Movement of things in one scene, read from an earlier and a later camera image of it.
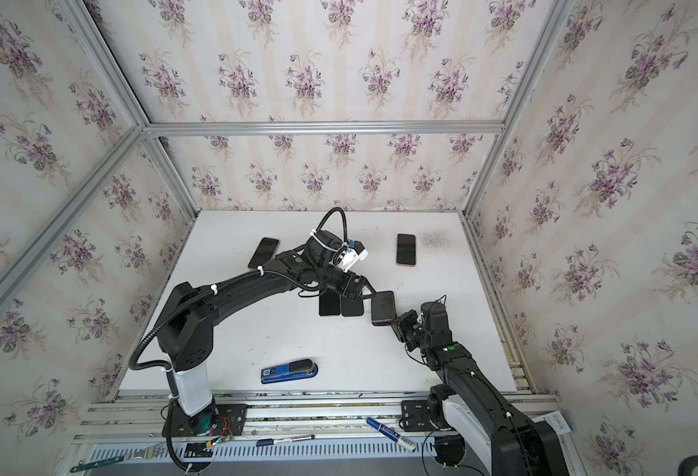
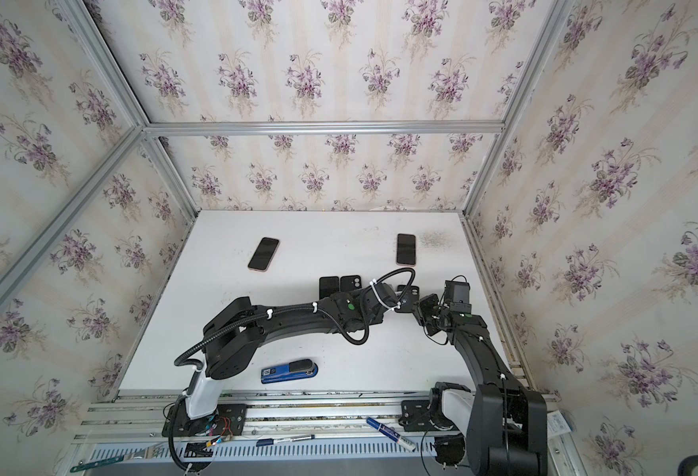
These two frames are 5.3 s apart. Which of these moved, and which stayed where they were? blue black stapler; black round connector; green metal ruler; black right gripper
Moved: black right gripper
Stayed: green metal ruler; black round connector; blue black stapler
